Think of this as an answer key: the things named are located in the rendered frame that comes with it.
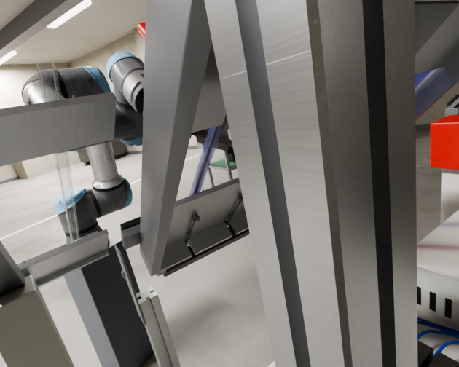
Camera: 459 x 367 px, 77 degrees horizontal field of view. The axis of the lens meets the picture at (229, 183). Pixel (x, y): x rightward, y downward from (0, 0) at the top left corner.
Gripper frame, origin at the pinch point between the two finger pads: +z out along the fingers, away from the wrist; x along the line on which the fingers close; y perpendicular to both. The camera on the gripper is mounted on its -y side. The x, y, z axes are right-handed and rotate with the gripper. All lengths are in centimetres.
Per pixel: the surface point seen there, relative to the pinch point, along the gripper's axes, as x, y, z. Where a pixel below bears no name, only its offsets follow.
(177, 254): -3.3, -25.5, -2.2
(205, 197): 1.2, -7.5, -0.1
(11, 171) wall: -121, -548, -741
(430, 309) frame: 21.0, -10.0, 33.8
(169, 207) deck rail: -8.8, 1.7, 6.4
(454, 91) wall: 450, -107, -90
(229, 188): 6.2, -7.4, -0.1
